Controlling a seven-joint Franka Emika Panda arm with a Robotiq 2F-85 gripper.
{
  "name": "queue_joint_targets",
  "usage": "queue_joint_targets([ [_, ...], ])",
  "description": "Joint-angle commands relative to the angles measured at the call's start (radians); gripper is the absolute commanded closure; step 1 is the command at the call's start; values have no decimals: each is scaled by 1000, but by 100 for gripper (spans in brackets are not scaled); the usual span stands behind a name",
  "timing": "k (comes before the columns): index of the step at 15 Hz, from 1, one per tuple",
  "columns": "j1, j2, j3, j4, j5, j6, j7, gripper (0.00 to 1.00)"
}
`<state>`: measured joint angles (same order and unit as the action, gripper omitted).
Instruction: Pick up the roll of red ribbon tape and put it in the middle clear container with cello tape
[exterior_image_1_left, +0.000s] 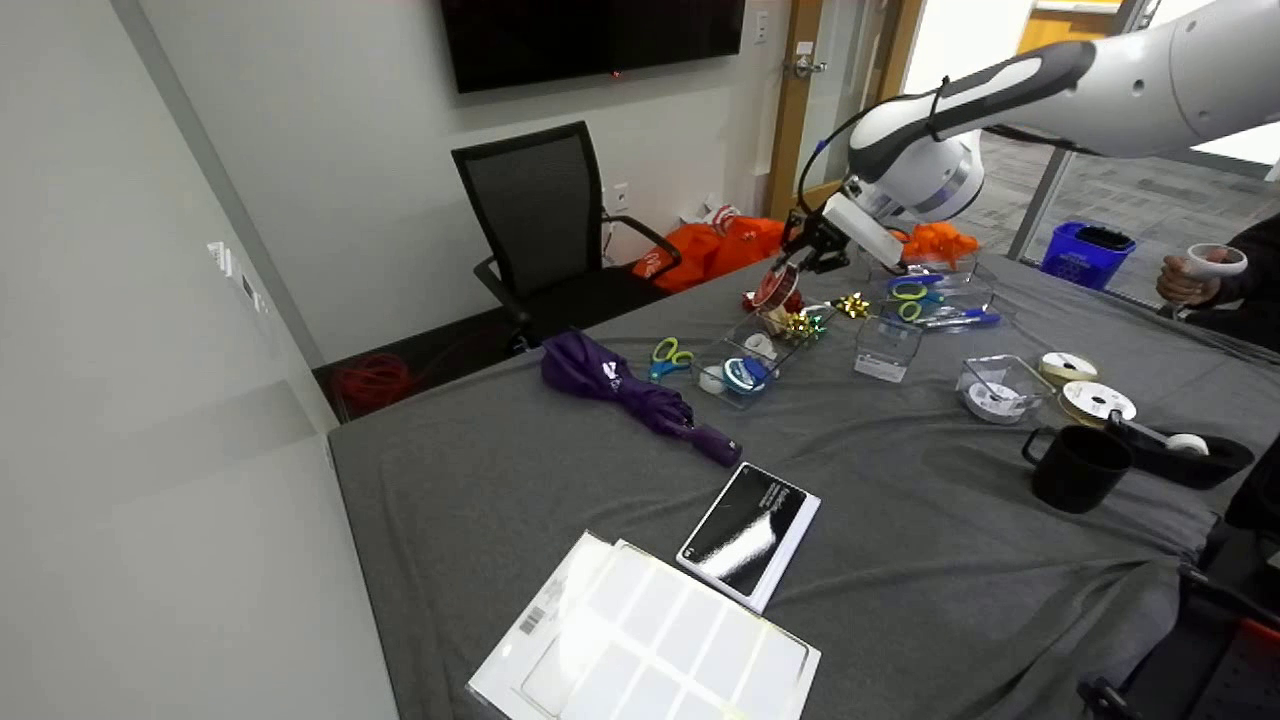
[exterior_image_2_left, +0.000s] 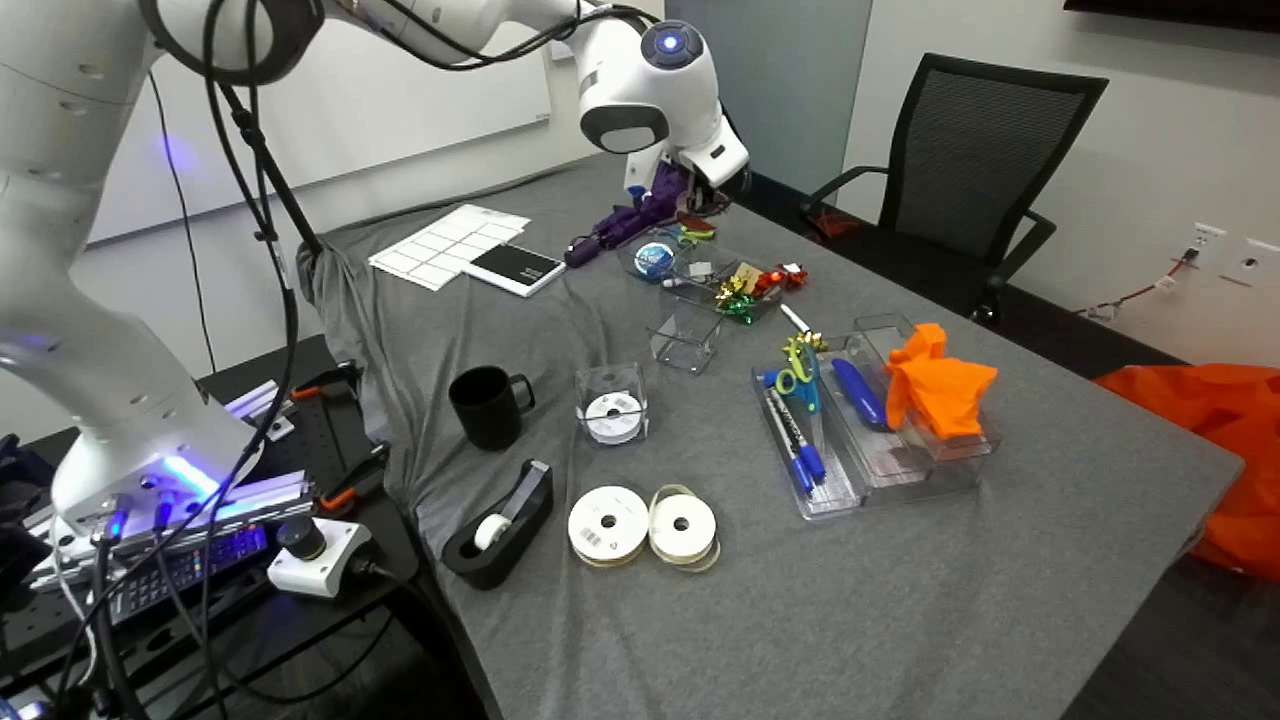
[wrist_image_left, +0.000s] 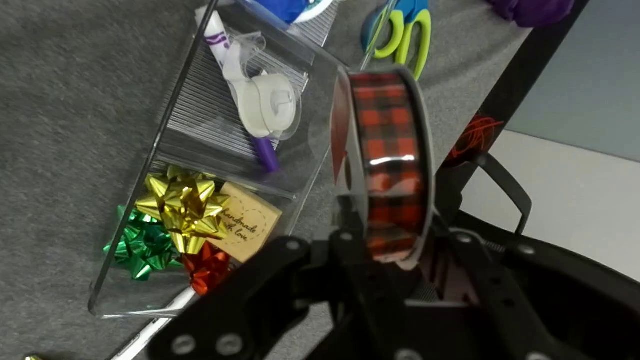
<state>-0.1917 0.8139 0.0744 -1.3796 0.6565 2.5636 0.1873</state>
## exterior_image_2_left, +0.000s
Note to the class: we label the blue marker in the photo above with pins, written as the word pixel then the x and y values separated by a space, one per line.
pixel 853 390

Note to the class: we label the grey table cloth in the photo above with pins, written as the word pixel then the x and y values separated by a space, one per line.
pixel 864 586

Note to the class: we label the white pen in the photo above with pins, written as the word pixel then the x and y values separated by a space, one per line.
pixel 792 317

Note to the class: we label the white box with black knob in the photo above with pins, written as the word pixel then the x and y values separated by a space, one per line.
pixel 314 556

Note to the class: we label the clear container with blue ribbon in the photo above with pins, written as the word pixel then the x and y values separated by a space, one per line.
pixel 681 267

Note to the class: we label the small white ribbon spool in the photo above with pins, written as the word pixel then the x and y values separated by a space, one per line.
pixel 684 529

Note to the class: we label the small red-white package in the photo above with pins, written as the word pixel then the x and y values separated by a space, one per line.
pixel 684 340

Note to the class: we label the red gift bow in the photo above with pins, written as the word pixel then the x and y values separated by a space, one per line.
pixel 781 278

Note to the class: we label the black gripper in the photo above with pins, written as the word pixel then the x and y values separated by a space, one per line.
pixel 652 169

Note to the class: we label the white ribbon roll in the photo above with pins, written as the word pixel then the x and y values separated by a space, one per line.
pixel 614 421

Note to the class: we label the black equipment cart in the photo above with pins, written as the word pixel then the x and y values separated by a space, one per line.
pixel 201 627

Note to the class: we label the gold green gift bows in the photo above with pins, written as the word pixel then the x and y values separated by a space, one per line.
pixel 739 289

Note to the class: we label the clear container with orange cloth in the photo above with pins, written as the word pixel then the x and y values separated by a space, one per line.
pixel 921 425

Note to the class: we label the colourful scissors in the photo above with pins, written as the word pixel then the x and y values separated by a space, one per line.
pixel 796 386

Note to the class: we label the black mug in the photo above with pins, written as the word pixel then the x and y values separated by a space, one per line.
pixel 486 406

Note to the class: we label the large white ribbon spool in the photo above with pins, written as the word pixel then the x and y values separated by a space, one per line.
pixel 610 526

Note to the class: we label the blue pens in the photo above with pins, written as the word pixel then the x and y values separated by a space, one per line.
pixel 803 449

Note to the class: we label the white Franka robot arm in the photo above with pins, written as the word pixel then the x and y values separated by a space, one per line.
pixel 81 267

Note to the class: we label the black wall television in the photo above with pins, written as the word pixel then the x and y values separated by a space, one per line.
pixel 1175 9

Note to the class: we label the white label sheet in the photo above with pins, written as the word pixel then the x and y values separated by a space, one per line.
pixel 446 245

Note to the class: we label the orange plastic object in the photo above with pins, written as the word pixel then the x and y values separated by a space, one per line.
pixel 941 386

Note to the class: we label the purple folded umbrella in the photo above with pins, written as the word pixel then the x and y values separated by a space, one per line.
pixel 600 242

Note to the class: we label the long clear pen container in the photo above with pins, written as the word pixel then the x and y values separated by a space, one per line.
pixel 807 447

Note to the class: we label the blue ribbon roll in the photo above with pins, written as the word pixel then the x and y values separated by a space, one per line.
pixel 652 259

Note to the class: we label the black tape dispenser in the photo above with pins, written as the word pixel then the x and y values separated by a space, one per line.
pixel 514 526

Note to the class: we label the green blue scissors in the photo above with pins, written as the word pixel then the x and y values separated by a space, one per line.
pixel 693 239

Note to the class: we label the black office chair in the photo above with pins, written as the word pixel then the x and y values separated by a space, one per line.
pixel 982 160

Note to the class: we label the orange bag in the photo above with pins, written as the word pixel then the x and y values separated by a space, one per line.
pixel 1226 452

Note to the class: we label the clear container with white ribbon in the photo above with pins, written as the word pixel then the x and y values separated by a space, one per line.
pixel 614 403

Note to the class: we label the white wall outlet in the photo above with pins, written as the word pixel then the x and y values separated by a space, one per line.
pixel 1220 235

